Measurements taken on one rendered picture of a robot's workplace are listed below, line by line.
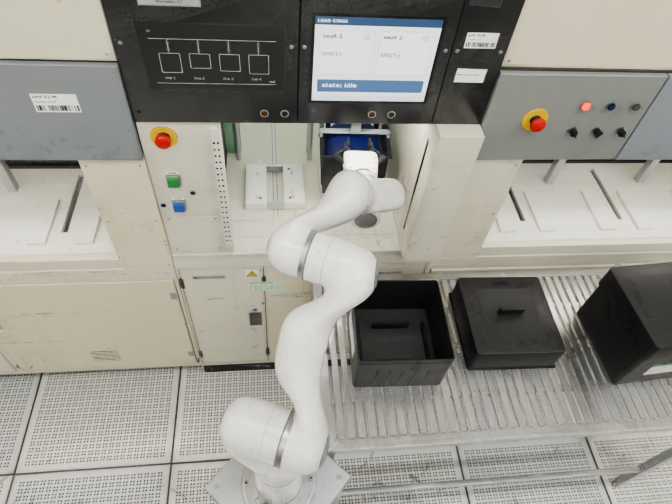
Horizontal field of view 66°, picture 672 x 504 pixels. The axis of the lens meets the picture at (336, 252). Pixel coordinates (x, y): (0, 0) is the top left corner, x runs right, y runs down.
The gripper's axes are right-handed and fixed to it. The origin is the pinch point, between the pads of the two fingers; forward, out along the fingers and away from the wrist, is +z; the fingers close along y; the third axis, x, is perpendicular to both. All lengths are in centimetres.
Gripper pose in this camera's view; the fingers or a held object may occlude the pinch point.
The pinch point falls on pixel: (358, 144)
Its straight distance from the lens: 162.7
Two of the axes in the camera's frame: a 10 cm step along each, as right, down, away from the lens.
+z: -0.4, -7.8, 6.2
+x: 0.8, -6.2, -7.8
